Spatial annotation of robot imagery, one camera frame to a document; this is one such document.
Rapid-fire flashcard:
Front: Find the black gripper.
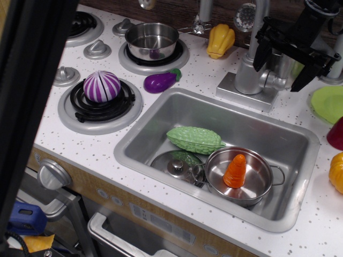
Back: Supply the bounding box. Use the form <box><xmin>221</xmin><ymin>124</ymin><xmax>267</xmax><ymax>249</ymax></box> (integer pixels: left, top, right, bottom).
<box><xmin>253</xmin><ymin>17</ymin><xmax>341</xmax><ymax>92</ymax></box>

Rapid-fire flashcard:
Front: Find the silver faucet lever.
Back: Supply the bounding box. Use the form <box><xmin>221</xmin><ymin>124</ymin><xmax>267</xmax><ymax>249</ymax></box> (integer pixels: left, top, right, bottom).
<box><xmin>258</xmin><ymin>69</ymin><xmax>287</xmax><ymax>91</ymax></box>

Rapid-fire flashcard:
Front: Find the black foreground robot arm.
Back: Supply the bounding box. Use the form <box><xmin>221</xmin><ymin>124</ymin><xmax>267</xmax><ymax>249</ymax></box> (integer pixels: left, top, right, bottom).
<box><xmin>1</xmin><ymin>1</ymin><xmax>78</xmax><ymax>234</ymax></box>

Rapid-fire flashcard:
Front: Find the steel cup behind faucet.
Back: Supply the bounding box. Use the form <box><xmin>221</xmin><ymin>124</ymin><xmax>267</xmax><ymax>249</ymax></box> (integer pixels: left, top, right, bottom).
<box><xmin>268</xmin><ymin>50</ymin><xmax>304</xmax><ymax>89</ymax></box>

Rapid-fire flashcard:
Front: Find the silver toy faucet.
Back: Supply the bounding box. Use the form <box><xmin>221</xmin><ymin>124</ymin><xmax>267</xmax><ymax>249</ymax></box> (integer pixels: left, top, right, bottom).
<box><xmin>215</xmin><ymin>1</ymin><xmax>279</xmax><ymax>112</ymax></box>

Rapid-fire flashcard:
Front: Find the green plastic plate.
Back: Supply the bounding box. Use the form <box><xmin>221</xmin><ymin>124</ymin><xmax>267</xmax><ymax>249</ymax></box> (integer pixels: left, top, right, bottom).
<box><xmin>311</xmin><ymin>86</ymin><xmax>342</xmax><ymax>124</ymax></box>

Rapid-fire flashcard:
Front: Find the hanging slotted steel spoon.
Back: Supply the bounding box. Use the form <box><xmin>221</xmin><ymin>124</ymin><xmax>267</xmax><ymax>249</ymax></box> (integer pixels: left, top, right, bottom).
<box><xmin>233</xmin><ymin>1</ymin><xmax>256</xmax><ymax>33</ymax></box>

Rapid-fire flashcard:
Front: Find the yellow toy bell pepper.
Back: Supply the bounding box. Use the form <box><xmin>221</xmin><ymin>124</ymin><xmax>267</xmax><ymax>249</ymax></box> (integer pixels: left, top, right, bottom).
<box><xmin>206</xmin><ymin>24</ymin><xmax>235</xmax><ymax>59</ymax></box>

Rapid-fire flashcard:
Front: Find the red plastic cup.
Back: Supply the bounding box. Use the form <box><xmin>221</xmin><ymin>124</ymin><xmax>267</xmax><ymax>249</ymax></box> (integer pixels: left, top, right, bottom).
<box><xmin>326</xmin><ymin>117</ymin><xmax>343</xmax><ymax>150</ymax></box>

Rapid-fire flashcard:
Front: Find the hanging steel ladle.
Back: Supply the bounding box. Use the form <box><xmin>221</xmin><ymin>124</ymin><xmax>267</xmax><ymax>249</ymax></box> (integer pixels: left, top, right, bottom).
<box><xmin>191</xmin><ymin>14</ymin><xmax>212</xmax><ymax>35</ymax></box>

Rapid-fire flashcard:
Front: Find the back right stove burner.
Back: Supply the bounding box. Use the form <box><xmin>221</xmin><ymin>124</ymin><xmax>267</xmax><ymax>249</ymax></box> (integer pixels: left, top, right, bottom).
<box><xmin>118</xmin><ymin>40</ymin><xmax>190</xmax><ymax>75</ymax></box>

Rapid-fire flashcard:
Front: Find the steel pot in sink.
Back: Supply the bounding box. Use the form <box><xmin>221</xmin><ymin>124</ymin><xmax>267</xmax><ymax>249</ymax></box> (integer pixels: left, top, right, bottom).
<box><xmin>194</xmin><ymin>146</ymin><xmax>286</xmax><ymax>207</ymax></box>

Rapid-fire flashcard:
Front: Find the green toy bitter gourd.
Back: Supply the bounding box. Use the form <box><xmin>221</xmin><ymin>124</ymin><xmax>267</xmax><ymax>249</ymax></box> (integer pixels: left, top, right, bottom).
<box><xmin>166</xmin><ymin>126</ymin><xmax>226</xmax><ymax>155</ymax></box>

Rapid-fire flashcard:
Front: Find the orange yellow toy pepper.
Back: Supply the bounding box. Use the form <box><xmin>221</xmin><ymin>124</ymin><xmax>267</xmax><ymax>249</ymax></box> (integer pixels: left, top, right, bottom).
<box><xmin>329</xmin><ymin>153</ymin><xmax>343</xmax><ymax>194</ymax></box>

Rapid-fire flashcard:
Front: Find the orange toy carrot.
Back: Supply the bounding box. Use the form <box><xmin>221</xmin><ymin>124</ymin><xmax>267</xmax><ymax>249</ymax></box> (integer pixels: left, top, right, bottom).
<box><xmin>223</xmin><ymin>154</ymin><xmax>247</xmax><ymax>188</ymax></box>

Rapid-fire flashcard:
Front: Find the purple toy eggplant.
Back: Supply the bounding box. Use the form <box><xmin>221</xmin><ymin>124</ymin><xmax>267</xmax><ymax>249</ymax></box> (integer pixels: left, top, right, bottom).
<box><xmin>143</xmin><ymin>69</ymin><xmax>182</xmax><ymax>94</ymax></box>

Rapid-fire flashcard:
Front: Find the steel pot on burner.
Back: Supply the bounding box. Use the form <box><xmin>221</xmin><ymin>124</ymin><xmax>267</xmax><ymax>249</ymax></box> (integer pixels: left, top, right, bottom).
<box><xmin>125</xmin><ymin>22</ymin><xmax>179</xmax><ymax>61</ymax></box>

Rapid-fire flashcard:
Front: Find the steel pot lid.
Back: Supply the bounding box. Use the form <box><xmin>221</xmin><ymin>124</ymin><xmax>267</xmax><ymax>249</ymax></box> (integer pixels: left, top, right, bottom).
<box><xmin>151</xmin><ymin>150</ymin><xmax>206</xmax><ymax>187</ymax></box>

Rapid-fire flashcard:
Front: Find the hanging steel spoon left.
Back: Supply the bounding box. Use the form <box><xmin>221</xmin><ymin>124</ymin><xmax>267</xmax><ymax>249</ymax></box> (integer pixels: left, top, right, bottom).
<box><xmin>138</xmin><ymin>0</ymin><xmax>156</xmax><ymax>10</ymax></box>

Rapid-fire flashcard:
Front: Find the silver metal sink basin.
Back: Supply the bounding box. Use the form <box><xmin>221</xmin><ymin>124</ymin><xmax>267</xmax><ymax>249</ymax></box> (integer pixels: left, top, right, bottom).
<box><xmin>114</xmin><ymin>88</ymin><xmax>319</xmax><ymax>232</ymax></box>

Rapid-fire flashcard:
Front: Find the silver stove knob back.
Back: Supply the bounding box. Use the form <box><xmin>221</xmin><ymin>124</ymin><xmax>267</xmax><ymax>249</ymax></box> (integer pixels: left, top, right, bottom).
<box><xmin>112</xmin><ymin>18</ymin><xmax>134</xmax><ymax>37</ymax></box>

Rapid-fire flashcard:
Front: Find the silver stove knob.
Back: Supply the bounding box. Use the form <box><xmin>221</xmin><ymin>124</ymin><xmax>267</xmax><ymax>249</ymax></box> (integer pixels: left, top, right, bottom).
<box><xmin>112</xmin><ymin>18</ymin><xmax>134</xmax><ymax>37</ymax></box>
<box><xmin>83</xmin><ymin>40</ymin><xmax>111</xmax><ymax>60</ymax></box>
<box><xmin>53</xmin><ymin>66</ymin><xmax>80</xmax><ymax>87</ymax></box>

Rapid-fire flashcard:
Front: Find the purple white toy onion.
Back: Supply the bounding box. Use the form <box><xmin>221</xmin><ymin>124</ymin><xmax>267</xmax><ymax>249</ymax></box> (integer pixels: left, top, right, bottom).
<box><xmin>83</xmin><ymin>71</ymin><xmax>121</xmax><ymax>103</ymax></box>

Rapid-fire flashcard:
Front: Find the silver stove knob middle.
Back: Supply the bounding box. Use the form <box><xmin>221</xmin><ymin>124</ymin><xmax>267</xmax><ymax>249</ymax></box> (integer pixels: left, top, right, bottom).
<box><xmin>83</xmin><ymin>40</ymin><xmax>111</xmax><ymax>60</ymax></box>

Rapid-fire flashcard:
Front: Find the back left stove burner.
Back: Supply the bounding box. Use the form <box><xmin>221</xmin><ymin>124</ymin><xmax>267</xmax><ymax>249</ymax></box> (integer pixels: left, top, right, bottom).
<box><xmin>65</xmin><ymin>11</ymin><xmax>104</xmax><ymax>48</ymax></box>

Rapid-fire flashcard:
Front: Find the front black stove burner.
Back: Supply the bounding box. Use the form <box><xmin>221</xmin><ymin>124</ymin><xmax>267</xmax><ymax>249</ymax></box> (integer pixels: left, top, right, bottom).
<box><xmin>58</xmin><ymin>79</ymin><xmax>143</xmax><ymax>135</ymax></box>

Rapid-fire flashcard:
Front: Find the silver stove knob front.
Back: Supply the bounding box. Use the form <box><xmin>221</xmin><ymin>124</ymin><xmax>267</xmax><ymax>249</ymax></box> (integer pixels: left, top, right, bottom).
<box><xmin>53</xmin><ymin>66</ymin><xmax>80</xmax><ymax>87</ymax></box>

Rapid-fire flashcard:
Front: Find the silver oven front knob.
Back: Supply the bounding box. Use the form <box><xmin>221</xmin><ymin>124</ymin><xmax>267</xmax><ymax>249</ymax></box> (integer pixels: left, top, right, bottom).
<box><xmin>37</xmin><ymin>158</ymin><xmax>72</xmax><ymax>191</ymax></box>

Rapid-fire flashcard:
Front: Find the blue clamp tool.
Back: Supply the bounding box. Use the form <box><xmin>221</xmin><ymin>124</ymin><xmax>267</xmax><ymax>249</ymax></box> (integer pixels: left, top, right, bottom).
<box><xmin>7</xmin><ymin>201</ymin><xmax>47</xmax><ymax>236</ymax></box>

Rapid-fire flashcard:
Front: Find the yellow cloth piece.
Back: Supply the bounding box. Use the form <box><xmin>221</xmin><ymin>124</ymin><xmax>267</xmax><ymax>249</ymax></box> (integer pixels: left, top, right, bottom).
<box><xmin>24</xmin><ymin>234</ymin><xmax>55</xmax><ymax>253</ymax></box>

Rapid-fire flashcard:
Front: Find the silver post with base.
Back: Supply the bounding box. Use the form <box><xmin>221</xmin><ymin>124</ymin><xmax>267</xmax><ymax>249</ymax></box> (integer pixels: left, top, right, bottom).
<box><xmin>319</xmin><ymin>34</ymin><xmax>343</xmax><ymax>85</ymax></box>

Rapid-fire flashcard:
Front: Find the silver hanging rack post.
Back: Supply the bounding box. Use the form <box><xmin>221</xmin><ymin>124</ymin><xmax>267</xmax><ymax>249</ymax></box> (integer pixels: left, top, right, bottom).
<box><xmin>199</xmin><ymin>0</ymin><xmax>213</xmax><ymax>22</ymax></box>

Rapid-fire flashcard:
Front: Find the silver oven door handle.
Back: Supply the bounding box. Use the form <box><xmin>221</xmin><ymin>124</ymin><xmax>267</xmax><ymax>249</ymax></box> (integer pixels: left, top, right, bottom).
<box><xmin>87</xmin><ymin>212</ymin><xmax>175</xmax><ymax>257</ymax></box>

